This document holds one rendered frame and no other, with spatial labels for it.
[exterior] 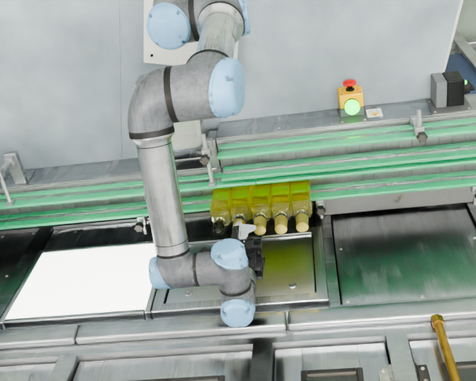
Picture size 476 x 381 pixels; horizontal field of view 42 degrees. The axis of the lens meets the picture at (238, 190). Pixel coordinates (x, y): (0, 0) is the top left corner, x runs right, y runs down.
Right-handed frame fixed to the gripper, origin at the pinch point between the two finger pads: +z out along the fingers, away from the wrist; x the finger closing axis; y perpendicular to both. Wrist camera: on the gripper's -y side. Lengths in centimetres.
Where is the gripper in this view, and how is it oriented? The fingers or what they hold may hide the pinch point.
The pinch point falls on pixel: (238, 230)
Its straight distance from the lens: 169.3
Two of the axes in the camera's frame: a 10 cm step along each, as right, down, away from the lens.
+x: -1.4, -8.6, -4.9
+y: 9.9, -0.9, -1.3
